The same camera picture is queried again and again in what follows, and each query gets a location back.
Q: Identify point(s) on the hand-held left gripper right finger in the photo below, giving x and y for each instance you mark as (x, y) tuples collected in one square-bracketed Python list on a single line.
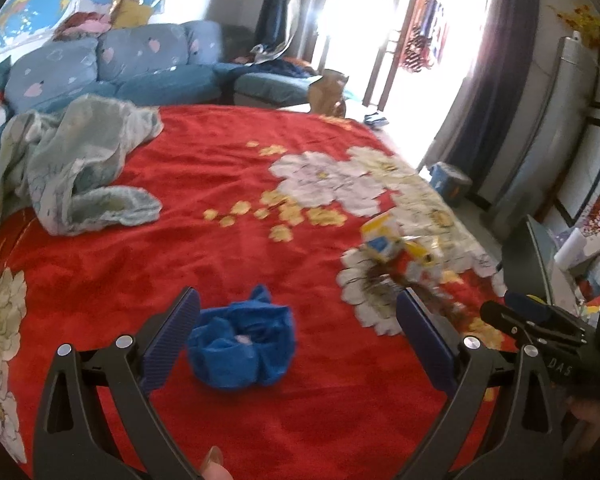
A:
[(425, 345)]

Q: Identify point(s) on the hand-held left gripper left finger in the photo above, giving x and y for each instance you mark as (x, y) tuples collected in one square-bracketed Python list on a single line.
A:
[(172, 335)]

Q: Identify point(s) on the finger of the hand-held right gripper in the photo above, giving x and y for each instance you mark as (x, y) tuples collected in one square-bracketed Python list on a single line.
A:
[(527, 309), (540, 332)]

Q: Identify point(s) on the blue cloth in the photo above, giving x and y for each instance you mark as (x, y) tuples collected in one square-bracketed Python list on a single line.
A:
[(230, 355)]

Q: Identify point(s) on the yellow white snack wrapper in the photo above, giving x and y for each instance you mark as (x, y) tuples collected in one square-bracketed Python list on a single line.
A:
[(385, 245)]

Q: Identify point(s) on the person's right hand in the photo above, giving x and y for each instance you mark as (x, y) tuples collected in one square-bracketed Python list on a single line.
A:
[(590, 417)]

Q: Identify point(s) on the person's left hand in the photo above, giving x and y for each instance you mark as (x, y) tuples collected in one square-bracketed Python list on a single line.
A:
[(217, 467)]

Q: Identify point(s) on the grey chair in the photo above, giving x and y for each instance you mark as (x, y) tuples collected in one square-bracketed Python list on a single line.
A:
[(525, 255)]

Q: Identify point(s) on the white paper roll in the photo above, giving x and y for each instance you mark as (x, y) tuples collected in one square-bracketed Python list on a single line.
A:
[(571, 252)]

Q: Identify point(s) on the red floral blanket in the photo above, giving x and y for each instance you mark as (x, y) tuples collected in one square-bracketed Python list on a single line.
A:
[(180, 250)]

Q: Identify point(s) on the blue storage box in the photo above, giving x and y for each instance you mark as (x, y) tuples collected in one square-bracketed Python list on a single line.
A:
[(450, 182)]

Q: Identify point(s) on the grey refrigerator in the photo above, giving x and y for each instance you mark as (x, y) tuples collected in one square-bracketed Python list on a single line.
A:
[(555, 135)]

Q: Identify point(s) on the light green cloth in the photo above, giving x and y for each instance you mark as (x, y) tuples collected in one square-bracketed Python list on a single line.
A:
[(80, 160)]

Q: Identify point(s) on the grey window curtain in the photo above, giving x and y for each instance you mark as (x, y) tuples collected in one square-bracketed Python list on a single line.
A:
[(480, 85)]

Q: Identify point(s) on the brown paper bag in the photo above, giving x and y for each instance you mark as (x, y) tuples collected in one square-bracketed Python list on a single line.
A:
[(327, 92)]

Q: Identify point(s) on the blue patterned sofa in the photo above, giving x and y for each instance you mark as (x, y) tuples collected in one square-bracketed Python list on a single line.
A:
[(140, 50)]

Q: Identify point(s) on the yellow artificial flowers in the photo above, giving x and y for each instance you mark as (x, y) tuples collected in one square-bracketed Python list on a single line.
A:
[(582, 22)]

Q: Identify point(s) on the crumpled grey cloth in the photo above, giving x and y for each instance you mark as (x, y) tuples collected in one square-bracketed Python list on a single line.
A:
[(267, 54)]

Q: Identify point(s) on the hanging colourful clothes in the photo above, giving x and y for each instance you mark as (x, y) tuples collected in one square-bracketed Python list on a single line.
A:
[(425, 30)]

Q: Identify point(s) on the pink clothes pile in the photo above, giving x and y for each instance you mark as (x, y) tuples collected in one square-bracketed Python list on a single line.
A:
[(82, 25)]

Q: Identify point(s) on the yellow pillow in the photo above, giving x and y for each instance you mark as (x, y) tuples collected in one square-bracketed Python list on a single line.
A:
[(130, 15)]

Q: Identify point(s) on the world map poster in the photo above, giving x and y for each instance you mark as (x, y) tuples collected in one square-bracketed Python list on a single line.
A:
[(30, 15)]

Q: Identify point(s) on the dark blue curtain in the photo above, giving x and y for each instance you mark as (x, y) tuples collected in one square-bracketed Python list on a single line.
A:
[(280, 0)]

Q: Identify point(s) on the wooden door frame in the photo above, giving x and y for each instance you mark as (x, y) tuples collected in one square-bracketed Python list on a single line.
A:
[(380, 60)]

